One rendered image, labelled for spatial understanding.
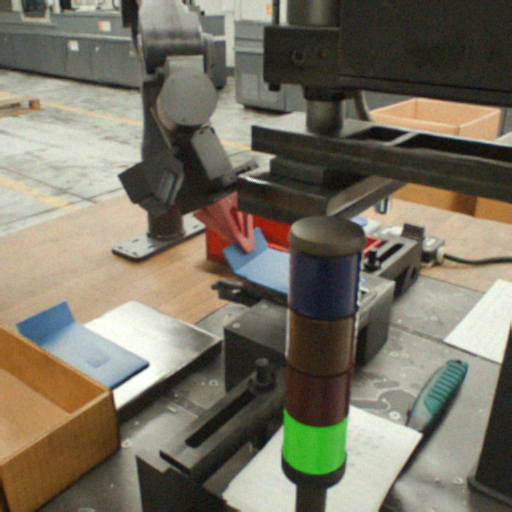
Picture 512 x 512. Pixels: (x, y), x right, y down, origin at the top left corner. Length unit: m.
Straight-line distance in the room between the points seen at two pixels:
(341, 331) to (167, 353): 0.40
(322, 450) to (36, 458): 0.27
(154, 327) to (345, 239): 0.48
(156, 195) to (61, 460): 0.27
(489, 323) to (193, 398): 0.41
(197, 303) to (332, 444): 0.50
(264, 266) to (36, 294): 0.36
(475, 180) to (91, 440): 0.40
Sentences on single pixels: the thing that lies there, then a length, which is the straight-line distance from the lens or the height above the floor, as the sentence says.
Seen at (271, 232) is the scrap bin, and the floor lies 0.92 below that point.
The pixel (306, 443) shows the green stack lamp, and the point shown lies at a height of 1.07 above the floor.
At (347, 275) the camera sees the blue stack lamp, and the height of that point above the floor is 1.18.
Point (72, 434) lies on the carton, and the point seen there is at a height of 0.95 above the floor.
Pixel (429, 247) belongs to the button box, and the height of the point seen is 0.93.
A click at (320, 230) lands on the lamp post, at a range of 0.28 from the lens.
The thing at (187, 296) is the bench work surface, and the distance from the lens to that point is 0.83.
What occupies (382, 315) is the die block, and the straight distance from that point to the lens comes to 0.69.
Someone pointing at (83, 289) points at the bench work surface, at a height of 0.90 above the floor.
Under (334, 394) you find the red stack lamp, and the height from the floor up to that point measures 1.11.
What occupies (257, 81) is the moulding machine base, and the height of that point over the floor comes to 0.36.
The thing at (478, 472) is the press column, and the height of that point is 0.92.
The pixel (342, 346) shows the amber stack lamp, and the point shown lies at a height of 1.14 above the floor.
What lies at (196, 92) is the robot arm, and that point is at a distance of 0.60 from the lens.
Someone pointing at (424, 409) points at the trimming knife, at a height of 0.92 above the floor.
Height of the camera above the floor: 1.30
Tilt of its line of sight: 25 degrees down
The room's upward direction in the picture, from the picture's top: straight up
